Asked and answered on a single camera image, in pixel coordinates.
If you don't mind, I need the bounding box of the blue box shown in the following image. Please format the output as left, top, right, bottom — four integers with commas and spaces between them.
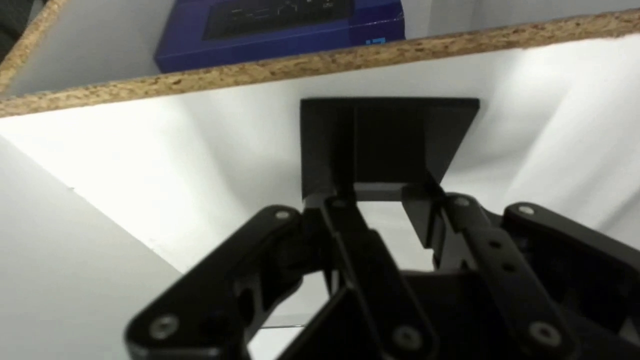
152, 0, 407, 75

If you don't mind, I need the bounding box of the white wooden shelf unit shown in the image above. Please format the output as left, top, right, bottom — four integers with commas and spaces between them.
0, 0, 640, 360

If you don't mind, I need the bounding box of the black box-shaped object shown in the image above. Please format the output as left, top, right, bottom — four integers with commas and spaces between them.
298, 96, 481, 252

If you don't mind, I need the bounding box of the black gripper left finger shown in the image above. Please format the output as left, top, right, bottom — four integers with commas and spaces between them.
124, 195, 444, 360

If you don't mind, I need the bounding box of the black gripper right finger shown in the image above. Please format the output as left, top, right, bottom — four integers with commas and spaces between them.
430, 190, 640, 360

